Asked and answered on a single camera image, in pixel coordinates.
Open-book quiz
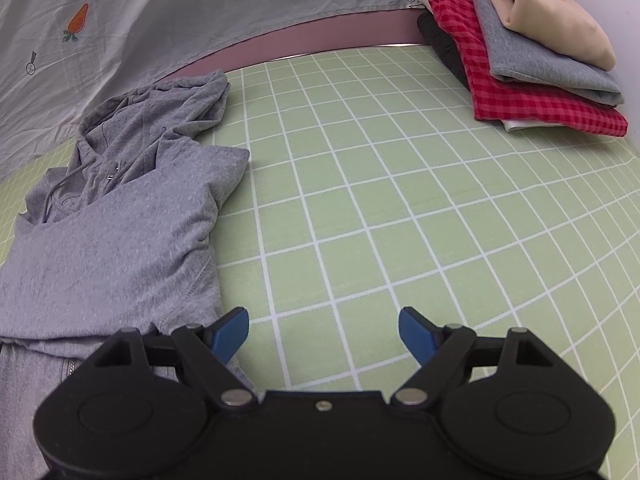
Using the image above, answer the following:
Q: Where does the beige folded garment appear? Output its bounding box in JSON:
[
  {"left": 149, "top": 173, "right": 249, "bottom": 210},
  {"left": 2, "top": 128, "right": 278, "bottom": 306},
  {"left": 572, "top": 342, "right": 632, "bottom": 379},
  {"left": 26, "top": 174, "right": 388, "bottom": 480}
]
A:
[{"left": 445, "top": 0, "right": 616, "bottom": 71}]

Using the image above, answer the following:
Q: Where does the black folded garment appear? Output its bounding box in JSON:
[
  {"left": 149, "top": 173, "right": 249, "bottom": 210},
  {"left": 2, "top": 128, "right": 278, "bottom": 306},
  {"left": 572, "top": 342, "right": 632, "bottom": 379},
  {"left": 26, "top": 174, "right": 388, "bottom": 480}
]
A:
[{"left": 417, "top": 12, "right": 472, "bottom": 88}]

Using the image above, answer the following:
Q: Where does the grey folded garment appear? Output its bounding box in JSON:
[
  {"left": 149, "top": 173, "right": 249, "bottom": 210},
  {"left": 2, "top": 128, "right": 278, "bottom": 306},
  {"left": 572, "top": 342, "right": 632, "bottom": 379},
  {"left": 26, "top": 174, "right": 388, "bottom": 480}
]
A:
[{"left": 440, "top": 0, "right": 626, "bottom": 108}]

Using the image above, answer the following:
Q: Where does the red checked folded garment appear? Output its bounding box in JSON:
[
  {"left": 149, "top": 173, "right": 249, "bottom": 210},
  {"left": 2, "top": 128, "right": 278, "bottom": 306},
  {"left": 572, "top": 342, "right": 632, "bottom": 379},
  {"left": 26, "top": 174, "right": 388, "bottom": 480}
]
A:
[{"left": 427, "top": 0, "right": 628, "bottom": 137}]

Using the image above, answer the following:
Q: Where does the grey carrot printed sheet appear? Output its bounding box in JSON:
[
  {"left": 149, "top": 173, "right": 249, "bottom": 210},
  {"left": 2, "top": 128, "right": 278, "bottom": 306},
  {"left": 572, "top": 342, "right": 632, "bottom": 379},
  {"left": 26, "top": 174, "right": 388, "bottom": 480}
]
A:
[{"left": 0, "top": 0, "right": 571, "bottom": 181}]

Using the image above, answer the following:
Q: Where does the green grid mat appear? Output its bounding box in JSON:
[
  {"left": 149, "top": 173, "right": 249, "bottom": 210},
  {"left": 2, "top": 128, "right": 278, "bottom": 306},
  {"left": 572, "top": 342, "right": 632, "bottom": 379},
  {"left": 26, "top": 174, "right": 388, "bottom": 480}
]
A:
[{"left": 0, "top": 42, "right": 640, "bottom": 411}]

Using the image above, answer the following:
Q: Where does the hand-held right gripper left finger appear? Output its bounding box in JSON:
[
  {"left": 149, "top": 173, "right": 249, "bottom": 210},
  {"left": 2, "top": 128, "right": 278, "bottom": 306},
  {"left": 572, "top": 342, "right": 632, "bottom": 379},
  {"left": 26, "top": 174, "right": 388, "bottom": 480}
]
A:
[{"left": 95, "top": 307, "right": 258, "bottom": 408}]

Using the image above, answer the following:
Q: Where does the grey zip hoodie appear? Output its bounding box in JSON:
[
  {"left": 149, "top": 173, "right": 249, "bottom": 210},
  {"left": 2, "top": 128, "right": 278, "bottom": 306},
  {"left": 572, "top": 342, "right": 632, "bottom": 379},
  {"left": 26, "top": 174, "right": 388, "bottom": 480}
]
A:
[{"left": 0, "top": 71, "right": 251, "bottom": 480}]

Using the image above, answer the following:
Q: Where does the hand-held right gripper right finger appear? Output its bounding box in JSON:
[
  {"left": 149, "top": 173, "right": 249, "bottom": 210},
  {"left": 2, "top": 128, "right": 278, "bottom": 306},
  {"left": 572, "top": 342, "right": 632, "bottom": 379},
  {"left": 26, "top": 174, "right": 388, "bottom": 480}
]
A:
[{"left": 390, "top": 306, "right": 548, "bottom": 406}]

